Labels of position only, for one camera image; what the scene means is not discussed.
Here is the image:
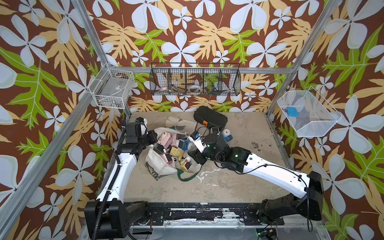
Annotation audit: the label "blue pencil sharpener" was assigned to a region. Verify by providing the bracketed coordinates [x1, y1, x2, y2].
[222, 129, 233, 142]

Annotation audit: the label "cream tote bag green handles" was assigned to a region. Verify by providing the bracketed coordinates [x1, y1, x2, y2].
[145, 128, 202, 182]

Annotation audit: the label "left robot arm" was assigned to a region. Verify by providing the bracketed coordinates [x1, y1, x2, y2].
[85, 130, 157, 240]

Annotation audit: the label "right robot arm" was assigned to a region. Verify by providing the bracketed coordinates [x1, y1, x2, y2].
[188, 132, 324, 224]

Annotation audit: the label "large pink pencil sharpener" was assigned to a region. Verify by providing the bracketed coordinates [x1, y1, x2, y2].
[157, 132, 177, 149]

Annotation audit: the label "yellow pencil sharpener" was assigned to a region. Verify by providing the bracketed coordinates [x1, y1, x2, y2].
[170, 147, 184, 160]

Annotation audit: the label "black hard case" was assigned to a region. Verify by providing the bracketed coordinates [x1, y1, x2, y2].
[194, 106, 228, 131]

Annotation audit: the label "cream work glove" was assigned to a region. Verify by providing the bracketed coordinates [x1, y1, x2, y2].
[165, 116, 197, 133]

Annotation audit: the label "white tape roll in basket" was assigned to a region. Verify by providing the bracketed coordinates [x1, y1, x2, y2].
[188, 85, 202, 93]

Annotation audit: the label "blue object in basket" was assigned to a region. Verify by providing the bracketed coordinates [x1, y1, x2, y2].
[285, 107, 299, 118]

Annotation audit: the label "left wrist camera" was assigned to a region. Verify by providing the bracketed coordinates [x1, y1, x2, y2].
[125, 117, 148, 144]

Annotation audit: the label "white wire basket left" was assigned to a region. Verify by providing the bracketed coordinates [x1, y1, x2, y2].
[89, 64, 135, 110]

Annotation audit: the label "white wire basket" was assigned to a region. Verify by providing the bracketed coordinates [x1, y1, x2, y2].
[277, 87, 342, 138]
[89, 64, 135, 110]

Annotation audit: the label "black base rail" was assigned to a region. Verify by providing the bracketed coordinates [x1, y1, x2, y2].
[134, 203, 284, 227]

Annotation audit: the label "black wire basket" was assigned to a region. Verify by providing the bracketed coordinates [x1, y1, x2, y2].
[149, 63, 242, 96]

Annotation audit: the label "white wire basket right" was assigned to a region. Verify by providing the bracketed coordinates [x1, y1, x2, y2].
[277, 87, 342, 138]

